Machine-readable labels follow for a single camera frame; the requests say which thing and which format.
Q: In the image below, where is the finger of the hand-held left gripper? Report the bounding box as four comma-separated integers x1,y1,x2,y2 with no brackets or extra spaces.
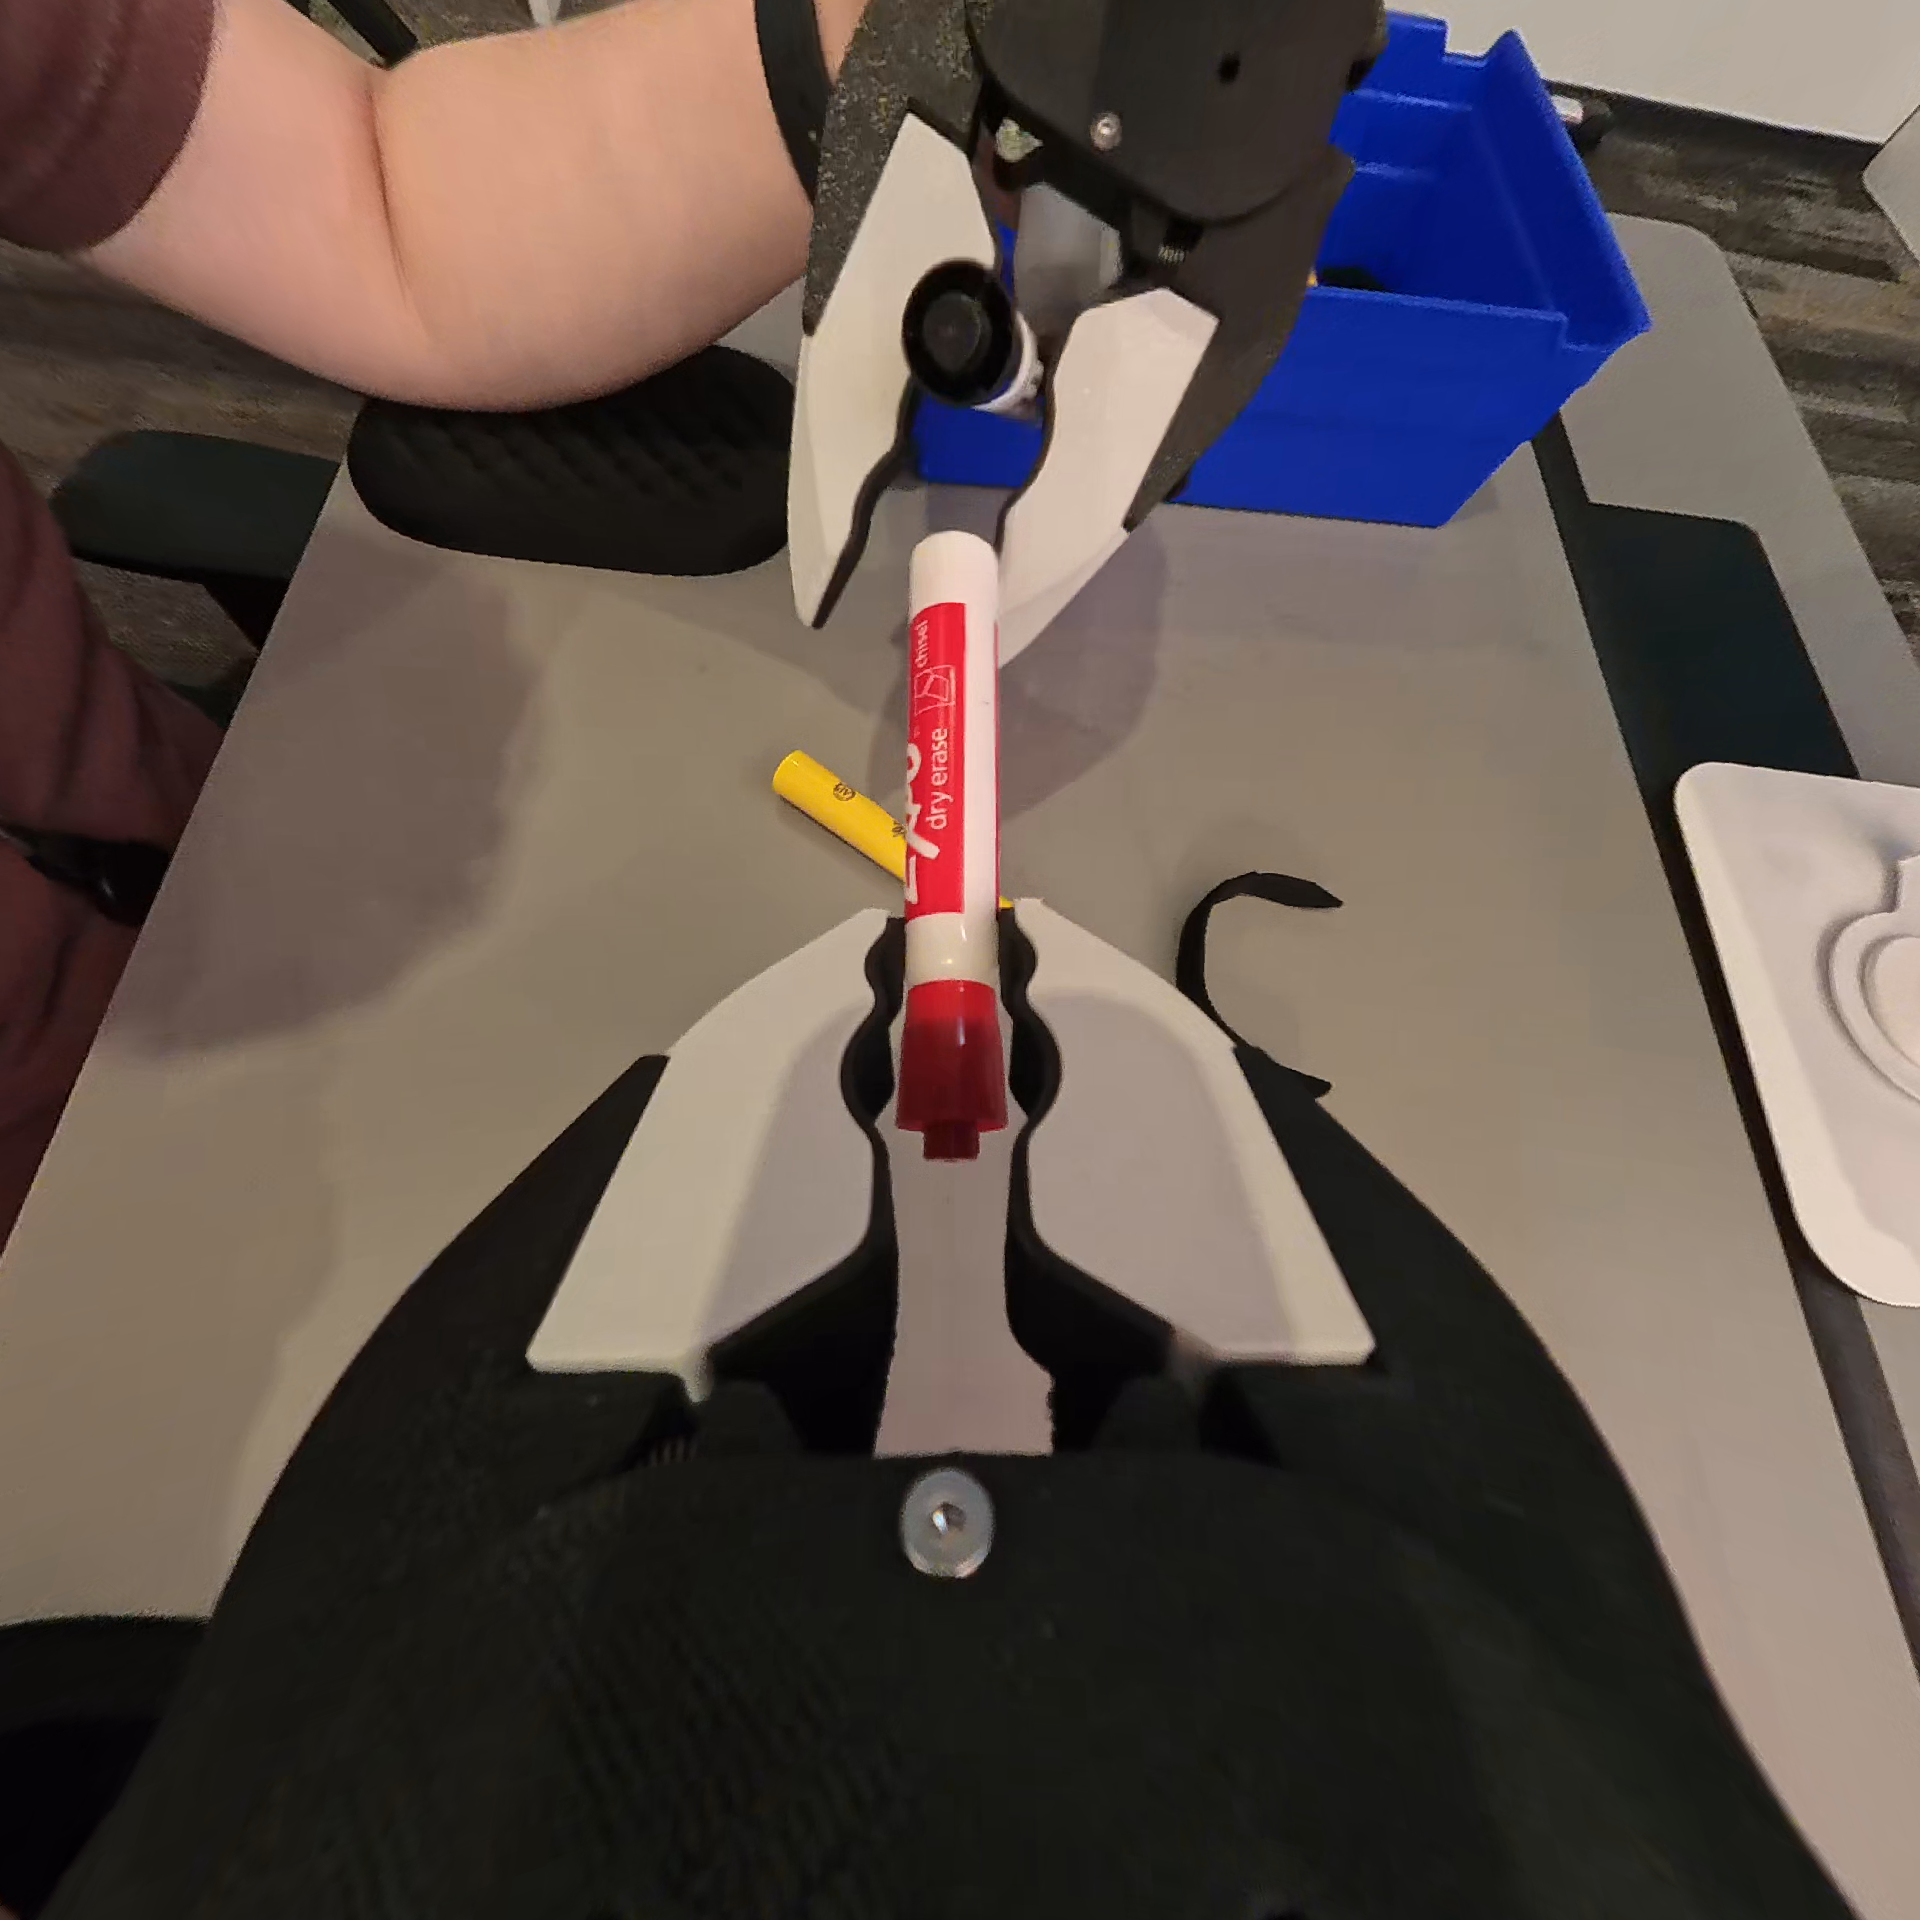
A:
991,280,1228,669
786,114,1002,634

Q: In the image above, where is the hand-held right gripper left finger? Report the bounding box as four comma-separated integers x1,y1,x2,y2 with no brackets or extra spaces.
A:
525,903,903,1457

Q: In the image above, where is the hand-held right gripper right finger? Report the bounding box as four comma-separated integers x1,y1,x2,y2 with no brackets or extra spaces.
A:
997,901,1379,1457

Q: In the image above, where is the black cap marker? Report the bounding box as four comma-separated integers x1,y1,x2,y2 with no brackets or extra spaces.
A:
900,259,1046,417

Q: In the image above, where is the black hook-and-loop strap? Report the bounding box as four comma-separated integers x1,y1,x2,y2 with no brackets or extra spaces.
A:
1175,874,1343,1105

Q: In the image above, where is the red cap marker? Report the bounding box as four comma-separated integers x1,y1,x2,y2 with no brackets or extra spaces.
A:
897,528,1010,1164

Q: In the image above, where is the yellow marker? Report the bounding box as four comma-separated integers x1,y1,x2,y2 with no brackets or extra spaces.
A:
772,747,1022,917

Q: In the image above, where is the person's left forearm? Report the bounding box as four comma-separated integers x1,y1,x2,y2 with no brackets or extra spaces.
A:
89,0,873,415

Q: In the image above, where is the black wrist band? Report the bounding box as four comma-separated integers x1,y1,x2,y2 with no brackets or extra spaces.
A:
753,0,837,204

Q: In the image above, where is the blue plastic bin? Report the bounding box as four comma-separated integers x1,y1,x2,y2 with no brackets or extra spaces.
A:
911,11,1652,531

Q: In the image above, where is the white plastic stand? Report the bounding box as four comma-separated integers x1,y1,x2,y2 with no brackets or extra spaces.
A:
1670,762,1920,1307

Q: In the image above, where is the black chair armrest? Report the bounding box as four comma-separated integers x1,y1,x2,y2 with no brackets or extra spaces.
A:
58,432,341,589

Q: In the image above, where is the black neck cord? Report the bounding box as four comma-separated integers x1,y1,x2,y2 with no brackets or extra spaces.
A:
0,823,170,922

